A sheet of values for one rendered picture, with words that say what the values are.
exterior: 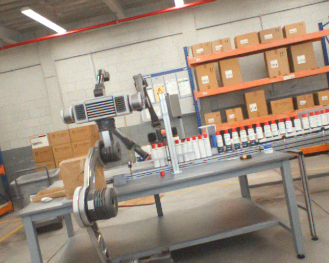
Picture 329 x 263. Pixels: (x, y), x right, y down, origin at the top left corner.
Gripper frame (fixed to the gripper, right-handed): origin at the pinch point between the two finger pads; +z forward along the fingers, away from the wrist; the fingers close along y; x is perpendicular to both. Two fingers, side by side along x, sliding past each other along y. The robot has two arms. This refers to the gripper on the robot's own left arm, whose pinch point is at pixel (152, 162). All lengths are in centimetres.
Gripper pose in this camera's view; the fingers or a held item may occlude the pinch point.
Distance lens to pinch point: 295.6
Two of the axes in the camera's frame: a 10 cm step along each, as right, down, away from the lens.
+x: -6.4, 7.6, -0.5
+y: -1.4, -0.5, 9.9
